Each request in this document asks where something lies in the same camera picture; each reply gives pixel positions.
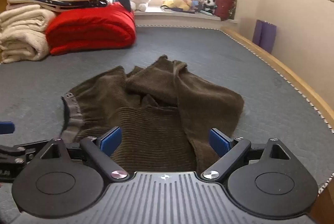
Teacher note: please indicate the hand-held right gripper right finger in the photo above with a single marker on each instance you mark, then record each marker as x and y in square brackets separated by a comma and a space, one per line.
[220, 142]

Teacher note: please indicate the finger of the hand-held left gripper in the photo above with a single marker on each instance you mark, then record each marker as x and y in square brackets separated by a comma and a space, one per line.
[23, 151]
[6, 127]

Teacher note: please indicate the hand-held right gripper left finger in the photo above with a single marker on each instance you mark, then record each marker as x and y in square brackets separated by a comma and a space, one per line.
[111, 141]

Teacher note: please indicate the cream folded blanket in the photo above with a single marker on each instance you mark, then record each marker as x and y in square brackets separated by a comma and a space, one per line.
[21, 31]

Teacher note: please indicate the red folded quilt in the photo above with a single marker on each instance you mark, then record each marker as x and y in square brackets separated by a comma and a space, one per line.
[91, 28]

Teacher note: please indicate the purple rolled mat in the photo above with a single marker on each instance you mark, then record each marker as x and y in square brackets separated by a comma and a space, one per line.
[264, 35]

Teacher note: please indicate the star patterned folded blanket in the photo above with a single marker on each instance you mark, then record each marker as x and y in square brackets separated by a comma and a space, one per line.
[52, 3]

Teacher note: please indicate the panda plush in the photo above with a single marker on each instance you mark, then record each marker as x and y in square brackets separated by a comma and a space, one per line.
[210, 3]

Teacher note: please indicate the red cushion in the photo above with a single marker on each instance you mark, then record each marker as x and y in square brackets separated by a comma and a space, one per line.
[225, 2]

